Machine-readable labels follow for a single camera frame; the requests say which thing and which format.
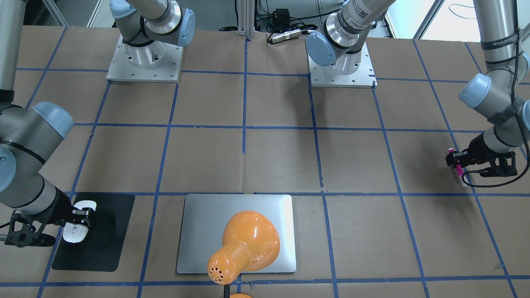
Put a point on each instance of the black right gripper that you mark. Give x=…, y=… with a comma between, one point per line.
x=59, y=205

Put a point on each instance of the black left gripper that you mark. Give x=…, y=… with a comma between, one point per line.
x=479, y=145

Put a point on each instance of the pink marker pen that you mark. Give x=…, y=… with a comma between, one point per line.
x=458, y=169

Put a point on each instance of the white computer mouse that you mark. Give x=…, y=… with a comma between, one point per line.
x=77, y=233

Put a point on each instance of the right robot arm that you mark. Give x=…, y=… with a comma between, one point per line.
x=30, y=136

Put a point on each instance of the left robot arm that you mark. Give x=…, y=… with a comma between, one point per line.
x=491, y=94

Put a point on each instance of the black mousepad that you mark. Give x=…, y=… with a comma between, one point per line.
x=101, y=248

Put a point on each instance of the silver laptop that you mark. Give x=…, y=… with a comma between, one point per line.
x=205, y=217

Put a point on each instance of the orange desk lamp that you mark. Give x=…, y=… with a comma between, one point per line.
x=250, y=242

